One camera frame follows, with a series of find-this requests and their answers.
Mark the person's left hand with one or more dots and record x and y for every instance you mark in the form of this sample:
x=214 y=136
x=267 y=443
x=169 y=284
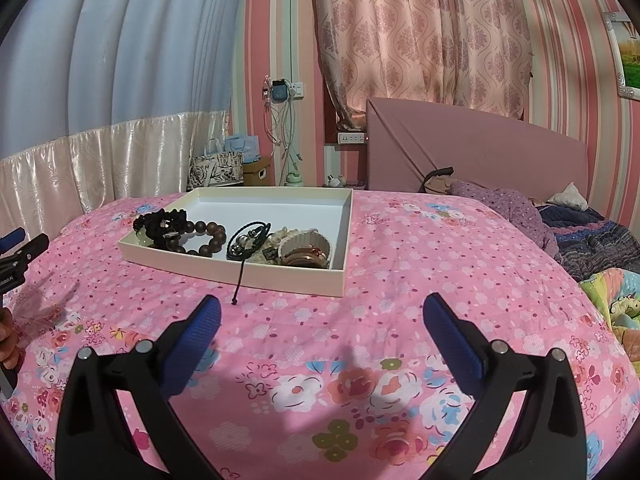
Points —
x=9 y=340

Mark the pale blue gift bag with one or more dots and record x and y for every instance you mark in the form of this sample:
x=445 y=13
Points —
x=242 y=147

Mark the colourful cartoon blanket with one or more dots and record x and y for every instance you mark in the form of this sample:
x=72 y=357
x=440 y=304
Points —
x=617 y=305

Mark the black hair claw clip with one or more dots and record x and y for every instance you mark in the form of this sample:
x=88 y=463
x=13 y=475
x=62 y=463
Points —
x=167 y=227

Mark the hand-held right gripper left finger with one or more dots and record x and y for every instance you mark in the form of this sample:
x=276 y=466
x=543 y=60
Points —
x=197 y=340

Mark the brown cardboard box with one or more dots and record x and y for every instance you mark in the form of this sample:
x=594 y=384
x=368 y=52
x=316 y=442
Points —
x=257 y=172

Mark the pink patterned window curtain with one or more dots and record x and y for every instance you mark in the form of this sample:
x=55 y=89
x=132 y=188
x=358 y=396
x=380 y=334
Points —
x=420 y=35

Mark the small figurines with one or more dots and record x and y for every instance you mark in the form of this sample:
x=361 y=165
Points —
x=338 y=180

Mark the black white floral gift bag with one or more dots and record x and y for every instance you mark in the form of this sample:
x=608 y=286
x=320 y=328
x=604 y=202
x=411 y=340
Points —
x=215 y=172

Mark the small white pillow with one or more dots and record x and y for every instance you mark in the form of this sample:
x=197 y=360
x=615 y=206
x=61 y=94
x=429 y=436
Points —
x=567 y=197

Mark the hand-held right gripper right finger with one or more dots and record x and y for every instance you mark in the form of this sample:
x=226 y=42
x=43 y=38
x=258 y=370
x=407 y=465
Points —
x=452 y=345

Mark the white cardboard box tray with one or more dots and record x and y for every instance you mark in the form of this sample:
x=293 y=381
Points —
x=280 y=207

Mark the silver framed picture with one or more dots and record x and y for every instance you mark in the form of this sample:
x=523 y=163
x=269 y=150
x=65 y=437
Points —
x=625 y=55

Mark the pale blue curtain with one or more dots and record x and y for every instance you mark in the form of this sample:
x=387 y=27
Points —
x=125 y=45

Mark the cream satin curtain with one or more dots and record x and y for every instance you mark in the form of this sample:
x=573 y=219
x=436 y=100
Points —
x=100 y=160

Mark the pink floral bedspread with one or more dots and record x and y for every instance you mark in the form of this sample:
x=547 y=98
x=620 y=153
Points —
x=400 y=270

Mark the white wall outlet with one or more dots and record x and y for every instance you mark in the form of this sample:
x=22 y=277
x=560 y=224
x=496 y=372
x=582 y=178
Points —
x=296 y=90

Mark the pink headboard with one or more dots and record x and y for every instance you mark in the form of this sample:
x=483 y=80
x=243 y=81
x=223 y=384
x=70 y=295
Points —
x=475 y=155

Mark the white power strip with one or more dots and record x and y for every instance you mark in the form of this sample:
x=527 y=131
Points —
x=350 y=137

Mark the blue charger device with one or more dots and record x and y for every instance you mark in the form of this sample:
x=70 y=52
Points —
x=279 y=92

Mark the cream frilly scrunchie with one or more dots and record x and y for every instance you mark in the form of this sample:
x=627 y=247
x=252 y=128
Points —
x=276 y=234

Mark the purple dotted cloth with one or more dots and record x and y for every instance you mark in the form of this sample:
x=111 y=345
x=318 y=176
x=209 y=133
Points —
x=505 y=210

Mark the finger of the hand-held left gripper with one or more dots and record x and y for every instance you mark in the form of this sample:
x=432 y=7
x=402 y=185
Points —
x=30 y=250
x=12 y=239

